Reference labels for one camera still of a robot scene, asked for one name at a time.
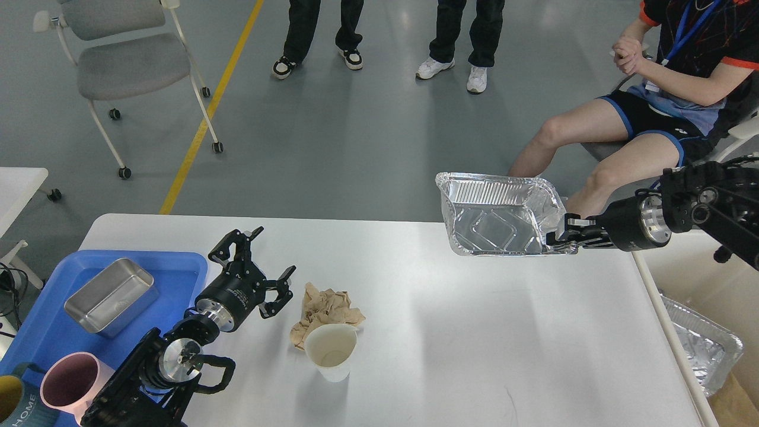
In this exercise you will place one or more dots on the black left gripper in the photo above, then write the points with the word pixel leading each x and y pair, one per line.
pixel 228 300

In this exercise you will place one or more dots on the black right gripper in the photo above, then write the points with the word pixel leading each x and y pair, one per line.
pixel 632 224

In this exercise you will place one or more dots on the aluminium foil tray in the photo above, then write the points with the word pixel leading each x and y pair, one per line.
pixel 500 215

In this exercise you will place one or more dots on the small steel tray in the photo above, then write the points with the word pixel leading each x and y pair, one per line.
pixel 107 303

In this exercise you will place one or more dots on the pink ribbed mug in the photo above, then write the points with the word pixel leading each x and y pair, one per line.
pixel 73 382

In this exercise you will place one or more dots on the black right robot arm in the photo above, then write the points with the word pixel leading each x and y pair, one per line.
pixel 719 198

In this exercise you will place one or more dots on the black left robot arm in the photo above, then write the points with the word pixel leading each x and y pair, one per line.
pixel 155 383

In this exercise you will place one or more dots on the crumpled brown paper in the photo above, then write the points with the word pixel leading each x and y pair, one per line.
pixel 321 307

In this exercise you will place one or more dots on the white paper cup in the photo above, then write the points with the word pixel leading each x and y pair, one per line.
pixel 329 347

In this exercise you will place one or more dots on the blue plastic tray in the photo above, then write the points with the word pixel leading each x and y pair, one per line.
pixel 48 333

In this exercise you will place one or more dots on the foil tray in bin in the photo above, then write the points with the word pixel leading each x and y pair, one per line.
pixel 711 349

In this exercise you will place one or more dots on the seated person in shorts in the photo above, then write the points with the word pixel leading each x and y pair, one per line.
pixel 690 56

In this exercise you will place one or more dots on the white side table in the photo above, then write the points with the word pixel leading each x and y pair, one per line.
pixel 18 185

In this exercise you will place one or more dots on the grey rolling chair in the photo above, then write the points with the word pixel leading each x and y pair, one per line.
pixel 124 69

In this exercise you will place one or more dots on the dark blue home mug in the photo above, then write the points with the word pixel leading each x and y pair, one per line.
pixel 21 402

